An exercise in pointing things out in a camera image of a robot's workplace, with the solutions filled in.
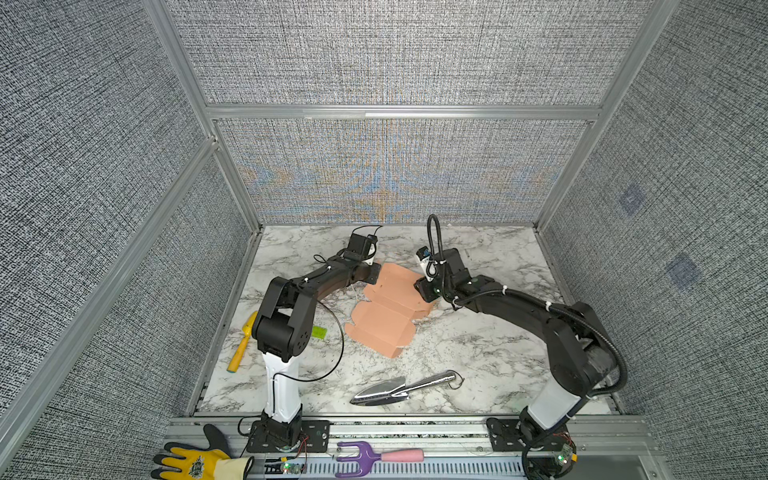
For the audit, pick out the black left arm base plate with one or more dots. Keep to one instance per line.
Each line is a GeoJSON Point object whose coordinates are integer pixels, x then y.
{"type": "Point", "coordinates": [269, 436]}

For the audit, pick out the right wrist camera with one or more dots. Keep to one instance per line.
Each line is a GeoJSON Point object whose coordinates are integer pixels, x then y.
{"type": "Point", "coordinates": [428, 265]}

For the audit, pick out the yellow black work glove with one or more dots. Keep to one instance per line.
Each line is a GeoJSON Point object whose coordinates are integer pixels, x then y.
{"type": "Point", "coordinates": [214, 462]}

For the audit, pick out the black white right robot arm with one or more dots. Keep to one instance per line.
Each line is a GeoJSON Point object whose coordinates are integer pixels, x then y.
{"type": "Point", "coordinates": [584, 362]}

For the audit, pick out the silver metal garden trowel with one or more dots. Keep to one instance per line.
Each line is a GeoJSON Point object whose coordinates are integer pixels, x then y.
{"type": "Point", "coordinates": [398, 389]}

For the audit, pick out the small green tag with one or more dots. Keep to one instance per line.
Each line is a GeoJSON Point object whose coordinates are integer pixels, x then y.
{"type": "Point", "coordinates": [318, 332]}

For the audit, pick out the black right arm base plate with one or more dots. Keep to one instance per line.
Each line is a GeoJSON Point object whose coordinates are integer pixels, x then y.
{"type": "Point", "coordinates": [511, 434]}

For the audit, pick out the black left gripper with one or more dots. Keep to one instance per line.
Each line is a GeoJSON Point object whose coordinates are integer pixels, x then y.
{"type": "Point", "coordinates": [372, 278]}

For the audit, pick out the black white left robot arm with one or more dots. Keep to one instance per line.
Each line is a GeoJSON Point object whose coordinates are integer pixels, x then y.
{"type": "Point", "coordinates": [283, 325]}

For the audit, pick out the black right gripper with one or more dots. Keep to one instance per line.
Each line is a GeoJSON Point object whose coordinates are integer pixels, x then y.
{"type": "Point", "coordinates": [422, 287]}

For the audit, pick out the yellow toy shovel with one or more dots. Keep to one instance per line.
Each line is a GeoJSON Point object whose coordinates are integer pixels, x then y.
{"type": "Point", "coordinates": [239, 353]}

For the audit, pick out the purple pink garden fork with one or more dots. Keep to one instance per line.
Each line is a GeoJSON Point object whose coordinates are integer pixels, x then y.
{"type": "Point", "coordinates": [366, 458]}

